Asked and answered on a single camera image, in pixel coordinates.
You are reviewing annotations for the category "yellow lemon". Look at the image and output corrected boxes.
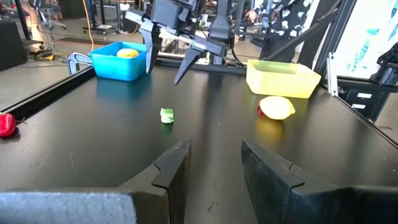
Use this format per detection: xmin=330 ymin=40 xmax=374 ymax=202
xmin=116 ymin=48 xmax=140 ymax=59
xmin=259 ymin=95 xmax=297 ymax=121

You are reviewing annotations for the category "blue plastic basket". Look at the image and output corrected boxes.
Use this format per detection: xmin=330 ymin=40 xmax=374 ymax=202
xmin=90 ymin=41 xmax=147 ymax=82

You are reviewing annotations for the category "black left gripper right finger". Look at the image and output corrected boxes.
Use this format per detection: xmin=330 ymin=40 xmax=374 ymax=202
xmin=241 ymin=139 xmax=398 ymax=224

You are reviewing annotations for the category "yellow floor cable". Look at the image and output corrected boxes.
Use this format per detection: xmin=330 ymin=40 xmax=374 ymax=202
xmin=81 ymin=0 xmax=95 ymax=51

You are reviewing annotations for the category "black cabinet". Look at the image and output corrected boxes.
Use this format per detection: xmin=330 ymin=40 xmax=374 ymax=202
xmin=0 ymin=19 xmax=28 ymax=72

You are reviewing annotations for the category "black table edge rail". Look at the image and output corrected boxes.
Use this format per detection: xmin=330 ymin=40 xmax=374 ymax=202
xmin=0 ymin=65 xmax=96 ymax=121

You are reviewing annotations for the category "yellow plastic basket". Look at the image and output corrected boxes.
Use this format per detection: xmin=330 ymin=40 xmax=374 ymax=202
xmin=246 ymin=58 xmax=322 ymax=100

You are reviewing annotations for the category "person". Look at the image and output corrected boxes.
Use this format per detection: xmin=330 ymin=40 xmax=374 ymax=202
xmin=243 ymin=0 xmax=322 ymax=63

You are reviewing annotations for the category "black frame post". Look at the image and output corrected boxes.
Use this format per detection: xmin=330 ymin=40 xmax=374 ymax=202
xmin=313 ymin=0 xmax=359 ymax=77

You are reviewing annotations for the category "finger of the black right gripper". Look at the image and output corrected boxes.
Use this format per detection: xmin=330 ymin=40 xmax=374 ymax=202
xmin=139 ymin=19 xmax=163 ymax=75
xmin=173 ymin=45 xmax=205 ymax=86

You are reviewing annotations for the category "grey metal clamp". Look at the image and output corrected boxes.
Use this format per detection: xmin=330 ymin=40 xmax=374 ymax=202
xmin=66 ymin=52 xmax=94 ymax=76

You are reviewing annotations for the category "black control box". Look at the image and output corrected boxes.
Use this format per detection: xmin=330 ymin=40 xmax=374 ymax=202
xmin=337 ymin=76 xmax=398 ymax=123

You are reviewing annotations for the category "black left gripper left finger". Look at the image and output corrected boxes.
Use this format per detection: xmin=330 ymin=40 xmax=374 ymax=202
xmin=0 ymin=138 xmax=192 ymax=224

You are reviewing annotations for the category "green bell pepper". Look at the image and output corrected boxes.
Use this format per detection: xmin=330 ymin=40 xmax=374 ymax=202
xmin=159 ymin=107 xmax=175 ymax=124

